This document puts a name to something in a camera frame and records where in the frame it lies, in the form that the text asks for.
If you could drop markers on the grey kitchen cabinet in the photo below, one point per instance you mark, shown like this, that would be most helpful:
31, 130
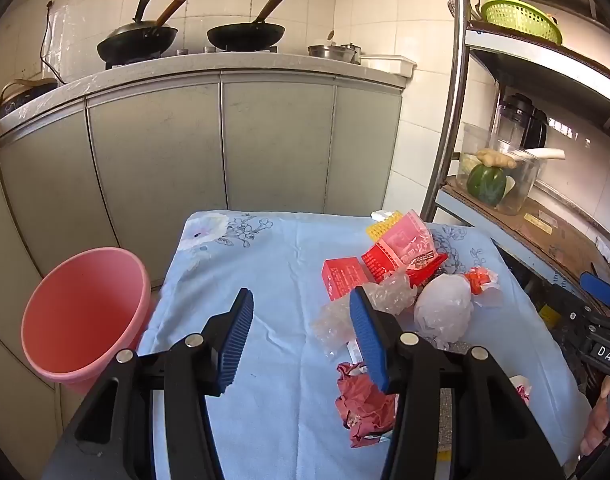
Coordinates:
185, 150

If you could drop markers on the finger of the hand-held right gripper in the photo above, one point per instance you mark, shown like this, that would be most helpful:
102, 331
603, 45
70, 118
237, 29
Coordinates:
600, 286
572, 315

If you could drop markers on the gas stove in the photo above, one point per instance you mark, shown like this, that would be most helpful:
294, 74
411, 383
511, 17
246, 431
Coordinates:
271, 49

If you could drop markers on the white vegetable stalk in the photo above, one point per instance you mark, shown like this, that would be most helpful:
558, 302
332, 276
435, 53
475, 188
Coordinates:
545, 153

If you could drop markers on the dark red paper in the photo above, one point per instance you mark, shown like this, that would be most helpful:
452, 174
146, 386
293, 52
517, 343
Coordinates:
360, 400

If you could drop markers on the small white red wrapper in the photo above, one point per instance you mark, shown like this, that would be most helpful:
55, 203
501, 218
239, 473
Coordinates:
521, 387

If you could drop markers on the white tray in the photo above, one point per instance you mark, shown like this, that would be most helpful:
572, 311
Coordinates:
390, 64

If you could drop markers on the red white candy wrapper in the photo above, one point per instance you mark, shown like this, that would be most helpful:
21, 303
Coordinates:
480, 280

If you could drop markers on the yellow foam net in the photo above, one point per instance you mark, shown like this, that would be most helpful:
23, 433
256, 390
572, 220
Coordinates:
377, 230

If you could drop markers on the black wok with spatula inside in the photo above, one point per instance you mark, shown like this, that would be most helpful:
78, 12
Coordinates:
135, 42

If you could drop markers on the blue floral tablecloth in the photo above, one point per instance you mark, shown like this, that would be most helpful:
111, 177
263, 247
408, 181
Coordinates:
285, 270

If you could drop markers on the steel pan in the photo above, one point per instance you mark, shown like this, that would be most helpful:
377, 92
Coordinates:
325, 51

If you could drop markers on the red cardboard box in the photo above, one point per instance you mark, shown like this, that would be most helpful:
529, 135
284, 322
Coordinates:
342, 277

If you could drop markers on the clear plastic wrap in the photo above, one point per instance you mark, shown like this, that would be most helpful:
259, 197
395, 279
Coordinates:
385, 295

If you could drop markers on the red snack packet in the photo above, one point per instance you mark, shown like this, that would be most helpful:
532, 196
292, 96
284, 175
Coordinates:
410, 240

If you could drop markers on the dark rice cooker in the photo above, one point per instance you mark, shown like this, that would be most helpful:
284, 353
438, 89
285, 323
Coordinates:
25, 100

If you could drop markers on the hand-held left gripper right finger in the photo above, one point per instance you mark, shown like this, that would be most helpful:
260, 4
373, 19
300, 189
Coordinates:
367, 340

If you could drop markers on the green plastic basket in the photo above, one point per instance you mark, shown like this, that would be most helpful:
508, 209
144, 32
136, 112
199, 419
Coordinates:
520, 17

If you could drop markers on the metal shelf rack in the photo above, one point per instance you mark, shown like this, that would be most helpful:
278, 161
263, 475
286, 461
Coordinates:
452, 110

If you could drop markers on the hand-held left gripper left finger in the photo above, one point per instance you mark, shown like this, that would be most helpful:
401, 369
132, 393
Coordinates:
237, 340

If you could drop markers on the clear plastic jar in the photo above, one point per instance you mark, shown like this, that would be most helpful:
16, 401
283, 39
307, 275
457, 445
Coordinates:
525, 185

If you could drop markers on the ginger root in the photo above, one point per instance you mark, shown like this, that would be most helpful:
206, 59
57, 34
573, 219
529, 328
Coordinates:
495, 158

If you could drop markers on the person's right hand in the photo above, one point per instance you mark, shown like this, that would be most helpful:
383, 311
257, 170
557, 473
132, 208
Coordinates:
595, 425

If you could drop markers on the pink plastic bucket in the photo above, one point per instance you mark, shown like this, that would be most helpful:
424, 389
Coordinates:
80, 310

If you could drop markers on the black spatula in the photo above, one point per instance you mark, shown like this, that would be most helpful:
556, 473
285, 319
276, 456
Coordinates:
144, 10

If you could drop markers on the white plastic bag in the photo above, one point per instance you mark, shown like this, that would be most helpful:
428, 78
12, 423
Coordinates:
442, 310

